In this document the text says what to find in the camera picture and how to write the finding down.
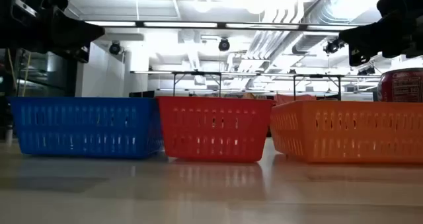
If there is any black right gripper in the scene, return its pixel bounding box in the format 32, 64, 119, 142
339, 0, 423, 67

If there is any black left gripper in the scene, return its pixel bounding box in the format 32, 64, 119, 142
36, 0, 106, 63

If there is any black ceiling spotlight cluster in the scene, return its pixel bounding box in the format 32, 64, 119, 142
323, 38, 346, 56

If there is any dark storage shelving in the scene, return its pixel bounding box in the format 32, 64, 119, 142
0, 47, 80, 98

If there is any red soda can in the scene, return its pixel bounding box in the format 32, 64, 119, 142
377, 67, 423, 103

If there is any black folding table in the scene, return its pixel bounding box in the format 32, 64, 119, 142
292, 74, 344, 102
171, 71, 223, 98

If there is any black monitor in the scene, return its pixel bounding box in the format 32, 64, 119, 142
128, 91, 156, 98

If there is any blue plastic basket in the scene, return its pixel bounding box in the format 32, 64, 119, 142
9, 96, 163, 159

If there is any long ceiling light fixture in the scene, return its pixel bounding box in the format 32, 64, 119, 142
84, 20, 360, 32

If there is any orange plastic basket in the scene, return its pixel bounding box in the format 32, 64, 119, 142
270, 100, 423, 165

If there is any red cloth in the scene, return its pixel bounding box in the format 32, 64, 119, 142
274, 93, 318, 106

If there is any round ceiling lamp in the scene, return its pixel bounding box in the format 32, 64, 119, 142
193, 0, 212, 13

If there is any red plastic basket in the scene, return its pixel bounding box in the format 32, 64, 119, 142
157, 96, 277, 163

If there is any silver ventilation duct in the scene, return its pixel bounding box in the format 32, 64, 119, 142
291, 0, 377, 56

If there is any yellow cord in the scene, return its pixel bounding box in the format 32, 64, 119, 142
7, 48, 18, 98
21, 52, 32, 98

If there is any white cylindrical post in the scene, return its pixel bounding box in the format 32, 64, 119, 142
4, 123, 14, 146

